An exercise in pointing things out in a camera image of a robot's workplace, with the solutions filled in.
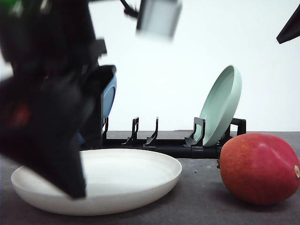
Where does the green plate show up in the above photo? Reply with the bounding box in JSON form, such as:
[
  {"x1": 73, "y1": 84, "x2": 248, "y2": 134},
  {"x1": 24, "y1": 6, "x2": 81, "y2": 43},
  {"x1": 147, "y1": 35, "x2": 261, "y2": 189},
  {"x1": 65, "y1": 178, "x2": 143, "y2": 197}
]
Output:
[{"x1": 195, "y1": 65, "x2": 242, "y2": 147}]

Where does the black dish rack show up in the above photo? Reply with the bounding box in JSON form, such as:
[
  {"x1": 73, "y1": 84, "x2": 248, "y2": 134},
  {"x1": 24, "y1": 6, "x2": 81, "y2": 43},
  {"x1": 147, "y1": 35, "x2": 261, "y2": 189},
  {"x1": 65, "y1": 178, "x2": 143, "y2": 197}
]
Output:
[{"x1": 102, "y1": 117, "x2": 247, "y2": 160}]

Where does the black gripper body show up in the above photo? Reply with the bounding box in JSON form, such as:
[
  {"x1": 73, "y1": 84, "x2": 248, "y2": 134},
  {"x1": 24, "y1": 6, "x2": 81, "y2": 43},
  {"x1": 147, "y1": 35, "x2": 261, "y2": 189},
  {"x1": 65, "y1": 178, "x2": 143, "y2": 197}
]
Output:
[{"x1": 0, "y1": 0, "x2": 107, "y2": 78}]

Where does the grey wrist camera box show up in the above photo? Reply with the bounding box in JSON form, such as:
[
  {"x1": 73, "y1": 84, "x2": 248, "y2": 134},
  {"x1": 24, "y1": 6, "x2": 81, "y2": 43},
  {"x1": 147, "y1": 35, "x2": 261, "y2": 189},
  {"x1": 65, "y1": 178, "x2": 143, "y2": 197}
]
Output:
[{"x1": 136, "y1": 0, "x2": 182, "y2": 41}]

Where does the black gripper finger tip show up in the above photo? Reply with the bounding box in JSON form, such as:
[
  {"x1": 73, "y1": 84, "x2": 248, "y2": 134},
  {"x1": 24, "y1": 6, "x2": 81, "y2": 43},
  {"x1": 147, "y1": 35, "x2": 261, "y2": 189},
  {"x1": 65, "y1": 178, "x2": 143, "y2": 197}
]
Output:
[{"x1": 276, "y1": 4, "x2": 300, "y2": 44}]

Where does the blue plate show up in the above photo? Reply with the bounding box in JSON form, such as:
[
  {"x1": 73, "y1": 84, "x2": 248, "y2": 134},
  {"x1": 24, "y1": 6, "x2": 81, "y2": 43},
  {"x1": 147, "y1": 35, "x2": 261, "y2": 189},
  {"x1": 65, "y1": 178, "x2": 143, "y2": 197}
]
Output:
[{"x1": 101, "y1": 76, "x2": 117, "y2": 118}]

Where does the white plate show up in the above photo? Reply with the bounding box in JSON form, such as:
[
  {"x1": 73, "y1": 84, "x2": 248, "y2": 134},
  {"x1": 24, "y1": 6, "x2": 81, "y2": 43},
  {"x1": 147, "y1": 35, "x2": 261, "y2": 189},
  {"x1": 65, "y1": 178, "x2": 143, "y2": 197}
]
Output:
[{"x1": 11, "y1": 149, "x2": 182, "y2": 216}]

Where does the red pomegranate fruit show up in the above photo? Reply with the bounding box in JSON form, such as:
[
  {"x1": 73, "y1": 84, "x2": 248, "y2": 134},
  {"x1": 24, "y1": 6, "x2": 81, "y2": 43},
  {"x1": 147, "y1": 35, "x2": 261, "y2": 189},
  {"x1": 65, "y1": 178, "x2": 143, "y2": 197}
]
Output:
[{"x1": 220, "y1": 133, "x2": 300, "y2": 206}]

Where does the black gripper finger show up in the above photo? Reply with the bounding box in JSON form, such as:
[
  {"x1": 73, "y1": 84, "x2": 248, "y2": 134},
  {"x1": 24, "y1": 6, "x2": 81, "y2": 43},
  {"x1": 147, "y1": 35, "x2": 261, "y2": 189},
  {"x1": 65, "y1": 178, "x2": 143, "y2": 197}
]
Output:
[
  {"x1": 0, "y1": 75, "x2": 99, "y2": 199},
  {"x1": 82, "y1": 65, "x2": 117, "y2": 148}
]

